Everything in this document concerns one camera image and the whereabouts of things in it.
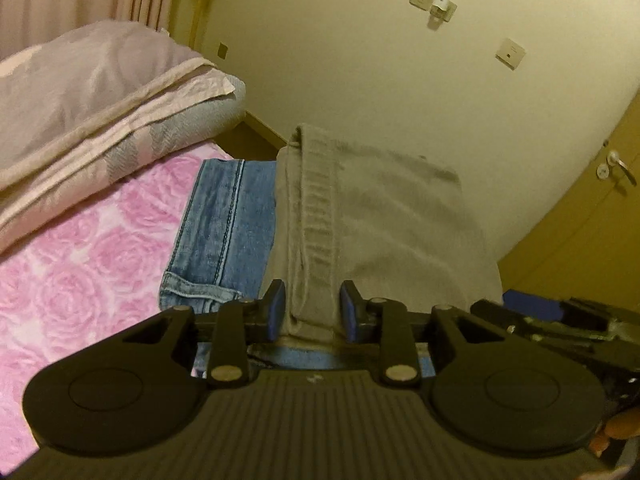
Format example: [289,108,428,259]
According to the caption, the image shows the grey-green pants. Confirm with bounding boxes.
[260,122,503,346]

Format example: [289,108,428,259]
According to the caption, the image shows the white plug adapter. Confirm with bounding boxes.
[428,0,457,22]

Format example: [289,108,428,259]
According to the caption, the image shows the white wall socket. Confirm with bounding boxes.
[494,37,527,69]

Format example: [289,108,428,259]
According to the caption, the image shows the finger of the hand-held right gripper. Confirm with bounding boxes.
[471,298,617,348]

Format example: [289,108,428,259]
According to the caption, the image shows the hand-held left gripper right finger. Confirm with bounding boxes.
[339,280,502,387]

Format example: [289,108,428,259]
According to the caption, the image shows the wooden baseboard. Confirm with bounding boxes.
[244,111,292,150]

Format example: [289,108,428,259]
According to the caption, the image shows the blue jeans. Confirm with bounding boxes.
[159,158,436,378]

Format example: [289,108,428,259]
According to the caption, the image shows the folded mauve quilt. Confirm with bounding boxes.
[0,20,247,255]

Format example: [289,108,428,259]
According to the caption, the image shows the person's right hand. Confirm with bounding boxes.
[590,406,640,459]

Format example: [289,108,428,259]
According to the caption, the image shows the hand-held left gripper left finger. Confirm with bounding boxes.
[120,279,287,389]

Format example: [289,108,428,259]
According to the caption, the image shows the pink floral blanket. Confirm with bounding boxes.
[0,141,236,461]

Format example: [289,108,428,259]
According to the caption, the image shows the wooden door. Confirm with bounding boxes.
[496,105,640,307]

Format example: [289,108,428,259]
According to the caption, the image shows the metal door handle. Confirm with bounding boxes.
[595,149,639,184]

